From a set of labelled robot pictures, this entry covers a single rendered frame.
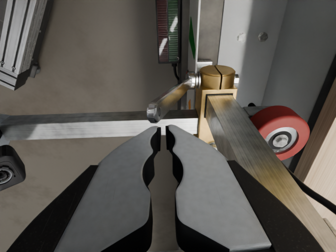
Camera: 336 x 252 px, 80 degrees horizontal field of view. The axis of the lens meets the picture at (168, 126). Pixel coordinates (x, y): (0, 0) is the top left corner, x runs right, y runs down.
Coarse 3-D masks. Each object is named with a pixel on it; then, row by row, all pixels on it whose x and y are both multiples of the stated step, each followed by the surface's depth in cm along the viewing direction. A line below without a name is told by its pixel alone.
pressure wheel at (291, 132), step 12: (264, 108) 29; (276, 108) 28; (288, 108) 28; (252, 120) 29; (264, 120) 27; (276, 120) 26; (288, 120) 26; (300, 120) 26; (264, 132) 27; (276, 132) 28; (288, 132) 28; (300, 132) 27; (276, 144) 28; (288, 144) 29; (300, 144) 29; (288, 156) 30
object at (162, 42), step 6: (156, 0) 36; (162, 0) 36; (162, 6) 37; (162, 12) 37; (162, 18) 38; (162, 24) 38; (162, 30) 39; (162, 36) 39; (162, 42) 40; (162, 48) 41; (162, 54) 41; (162, 60) 42
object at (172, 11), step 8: (168, 0) 36; (176, 0) 36; (168, 8) 37; (176, 8) 37; (168, 16) 38; (176, 16) 38; (168, 24) 38; (176, 24) 38; (168, 32) 39; (176, 32) 39; (168, 40) 40; (176, 40) 40; (176, 48) 41; (176, 56) 42
